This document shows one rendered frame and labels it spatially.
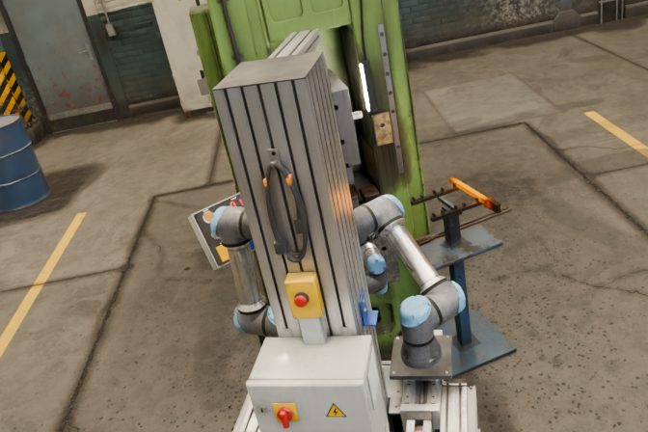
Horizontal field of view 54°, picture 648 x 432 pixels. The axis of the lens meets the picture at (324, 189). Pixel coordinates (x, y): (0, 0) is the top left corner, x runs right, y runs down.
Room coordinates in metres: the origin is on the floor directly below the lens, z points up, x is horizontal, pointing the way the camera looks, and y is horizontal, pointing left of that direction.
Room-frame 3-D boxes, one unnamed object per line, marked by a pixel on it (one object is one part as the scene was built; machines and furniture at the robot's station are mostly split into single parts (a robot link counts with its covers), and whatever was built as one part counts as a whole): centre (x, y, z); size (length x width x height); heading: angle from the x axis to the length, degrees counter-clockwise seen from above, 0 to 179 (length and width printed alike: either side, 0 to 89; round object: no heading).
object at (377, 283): (2.28, -0.13, 0.88); 0.11 x 0.08 x 0.11; 117
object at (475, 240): (2.79, -0.60, 0.67); 0.40 x 0.30 x 0.02; 105
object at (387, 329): (3.11, -0.09, 0.23); 0.55 x 0.37 x 0.47; 6
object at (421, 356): (1.84, -0.23, 0.87); 0.15 x 0.15 x 0.10
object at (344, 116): (3.10, -0.08, 1.36); 0.42 x 0.39 x 0.40; 6
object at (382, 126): (3.05, -0.36, 1.27); 0.09 x 0.02 x 0.17; 96
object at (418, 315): (1.85, -0.24, 0.98); 0.13 x 0.12 x 0.14; 117
